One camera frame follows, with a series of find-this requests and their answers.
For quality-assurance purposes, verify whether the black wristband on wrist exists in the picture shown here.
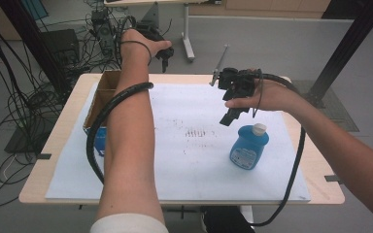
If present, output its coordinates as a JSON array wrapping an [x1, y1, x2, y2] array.
[[252, 69, 265, 119], [119, 40, 153, 66]]

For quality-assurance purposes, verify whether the white desk leg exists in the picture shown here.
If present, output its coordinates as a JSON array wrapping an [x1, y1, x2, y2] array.
[[239, 205, 255, 227]]

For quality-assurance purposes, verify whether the black wristband on left wrist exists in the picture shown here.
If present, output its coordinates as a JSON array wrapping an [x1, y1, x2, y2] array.
[[119, 40, 153, 66]]

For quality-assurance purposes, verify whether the black electronic device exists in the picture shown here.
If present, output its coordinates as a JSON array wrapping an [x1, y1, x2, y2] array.
[[90, 8, 116, 56]]

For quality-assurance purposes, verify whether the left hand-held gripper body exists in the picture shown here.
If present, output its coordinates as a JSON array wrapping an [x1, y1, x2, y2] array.
[[135, 21, 176, 61]]

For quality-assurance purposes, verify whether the black wristband on right wrist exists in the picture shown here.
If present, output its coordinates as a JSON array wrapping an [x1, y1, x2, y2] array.
[[252, 69, 265, 119]]

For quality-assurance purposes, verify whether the blue bottle with white cap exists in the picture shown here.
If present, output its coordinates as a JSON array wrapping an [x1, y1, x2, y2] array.
[[228, 122, 270, 171]]

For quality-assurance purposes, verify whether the black metal frame post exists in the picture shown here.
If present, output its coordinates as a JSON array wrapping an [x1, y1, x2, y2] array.
[[304, 0, 373, 110], [0, 0, 72, 95]]

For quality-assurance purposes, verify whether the black box on floor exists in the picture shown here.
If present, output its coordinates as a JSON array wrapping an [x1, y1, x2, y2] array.
[[40, 28, 81, 66]]

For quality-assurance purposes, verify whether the tangle of black floor cables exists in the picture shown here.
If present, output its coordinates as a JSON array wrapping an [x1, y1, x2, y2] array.
[[0, 0, 124, 210]]

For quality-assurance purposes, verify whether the white table leg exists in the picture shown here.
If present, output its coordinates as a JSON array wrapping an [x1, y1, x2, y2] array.
[[181, 3, 196, 62]]

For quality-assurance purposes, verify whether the blue cardboard box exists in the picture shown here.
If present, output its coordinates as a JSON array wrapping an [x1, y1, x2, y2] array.
[[83, 70, 124, 158]]

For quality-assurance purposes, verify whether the grey triangular bracket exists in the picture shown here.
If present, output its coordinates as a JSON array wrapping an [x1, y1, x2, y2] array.
[[141, 2, 160, 30]]

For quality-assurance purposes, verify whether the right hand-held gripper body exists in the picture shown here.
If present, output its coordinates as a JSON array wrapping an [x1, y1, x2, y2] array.
[[209, 44, 262, 102]]

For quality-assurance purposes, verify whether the person's dark trouser leg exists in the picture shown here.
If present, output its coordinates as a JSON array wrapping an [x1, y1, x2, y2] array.
[[203, 206, 256, 233]]

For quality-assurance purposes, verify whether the person's left hand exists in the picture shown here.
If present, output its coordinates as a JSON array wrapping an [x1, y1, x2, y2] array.
[[119, 28, 173, 66]]

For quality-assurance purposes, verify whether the white paper sheet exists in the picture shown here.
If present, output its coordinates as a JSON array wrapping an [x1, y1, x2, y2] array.
[[45, 82, 312, 202]]

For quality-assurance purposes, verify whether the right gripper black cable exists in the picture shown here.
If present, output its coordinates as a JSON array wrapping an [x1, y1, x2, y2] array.
[[251, 72, 307, 227]]

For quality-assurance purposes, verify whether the person's right hand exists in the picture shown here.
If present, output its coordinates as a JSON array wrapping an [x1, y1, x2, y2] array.
[[224, 68, 302, 113]]

